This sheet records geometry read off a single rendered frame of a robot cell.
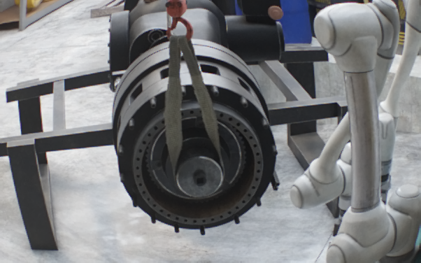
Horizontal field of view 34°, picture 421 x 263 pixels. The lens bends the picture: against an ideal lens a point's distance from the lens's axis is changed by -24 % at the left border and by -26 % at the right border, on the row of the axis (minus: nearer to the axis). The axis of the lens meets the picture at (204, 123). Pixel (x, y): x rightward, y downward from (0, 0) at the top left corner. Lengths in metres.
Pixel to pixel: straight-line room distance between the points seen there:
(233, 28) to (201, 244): 1.06
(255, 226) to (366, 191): 2.22
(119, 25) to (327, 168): 2.05
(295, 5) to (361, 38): 3.62
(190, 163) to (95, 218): 1.74
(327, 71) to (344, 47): 3.45
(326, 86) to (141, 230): 1.78
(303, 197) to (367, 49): 0.53
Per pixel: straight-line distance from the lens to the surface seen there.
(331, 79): 5.33
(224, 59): 2.99
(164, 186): 2.86
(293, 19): 5.50
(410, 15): 2.44
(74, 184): 4.78
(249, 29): 4.12
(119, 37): 4.01
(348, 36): 1.87
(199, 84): 2.60
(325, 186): 2.22
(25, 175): 3.79
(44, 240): 3.96
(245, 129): 2.73
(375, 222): 2.02
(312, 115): 3.94
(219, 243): 4.02
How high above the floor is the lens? 1.95
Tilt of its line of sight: 21 degrees down
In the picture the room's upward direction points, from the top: 4 degrees counter-clockwise
